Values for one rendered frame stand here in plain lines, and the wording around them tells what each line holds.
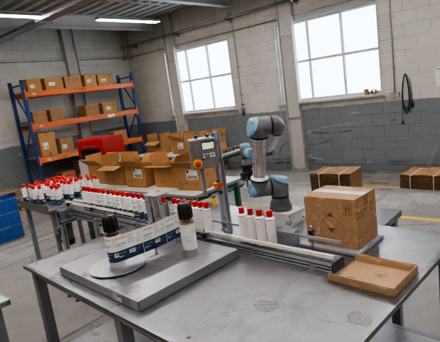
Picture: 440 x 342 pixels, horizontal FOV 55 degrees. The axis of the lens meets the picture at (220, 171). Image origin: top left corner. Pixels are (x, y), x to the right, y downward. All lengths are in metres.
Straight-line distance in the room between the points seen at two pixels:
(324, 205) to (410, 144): 5.47
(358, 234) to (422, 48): 5.51
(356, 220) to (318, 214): 0.21
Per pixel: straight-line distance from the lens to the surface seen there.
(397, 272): 2.11
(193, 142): 2.57
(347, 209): 2.24
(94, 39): 11.32
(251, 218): 2.34
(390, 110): 7.71
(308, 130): 8.38
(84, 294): 2.32
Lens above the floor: 1.74
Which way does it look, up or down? 11 degrees down
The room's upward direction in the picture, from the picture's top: 8 degrees counter-clockwise
